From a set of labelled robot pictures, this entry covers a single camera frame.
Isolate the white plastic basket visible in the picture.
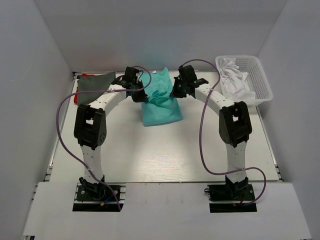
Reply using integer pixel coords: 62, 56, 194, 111
215, 55, 273, 106

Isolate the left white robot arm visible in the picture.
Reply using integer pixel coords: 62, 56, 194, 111
73, 66, 149, 200

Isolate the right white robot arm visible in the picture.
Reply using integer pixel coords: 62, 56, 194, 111
170, 65, 252, 200

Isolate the teal polo shirt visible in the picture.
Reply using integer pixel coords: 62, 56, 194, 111
140, 67, 184, 127

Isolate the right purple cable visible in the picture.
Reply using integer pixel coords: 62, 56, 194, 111
178, 59, 267, 207

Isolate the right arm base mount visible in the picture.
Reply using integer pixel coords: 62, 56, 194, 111
204, 177, 258, 213

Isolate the crumpled white t shirt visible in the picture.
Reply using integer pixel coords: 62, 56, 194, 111
219, 57, 256, 102

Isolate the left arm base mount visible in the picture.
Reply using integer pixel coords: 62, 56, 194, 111
72, 177, 126, 213

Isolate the purple cable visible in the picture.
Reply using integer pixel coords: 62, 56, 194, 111
56, 65, 153, 211
178, 59, 267, 207

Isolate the folded grey t shirt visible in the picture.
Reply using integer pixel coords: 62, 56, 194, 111
76, 71, 116, 106

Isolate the folded red t shirt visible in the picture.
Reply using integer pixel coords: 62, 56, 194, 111
73, 73, 95, 105

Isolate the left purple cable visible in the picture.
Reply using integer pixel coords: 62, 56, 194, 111
56, 65, 153, 211

